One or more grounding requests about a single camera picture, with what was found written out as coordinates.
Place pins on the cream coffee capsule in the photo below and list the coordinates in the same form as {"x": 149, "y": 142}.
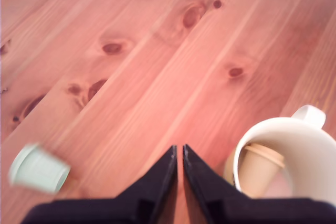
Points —
{"x": 258, "y": 171}

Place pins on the pale green coffee capsule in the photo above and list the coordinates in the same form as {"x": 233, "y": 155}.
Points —
{"x": 39, "y": 169}

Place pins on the cartoon print ceramic mug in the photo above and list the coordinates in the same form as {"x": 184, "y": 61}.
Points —
{"x": 309, "y": 155}

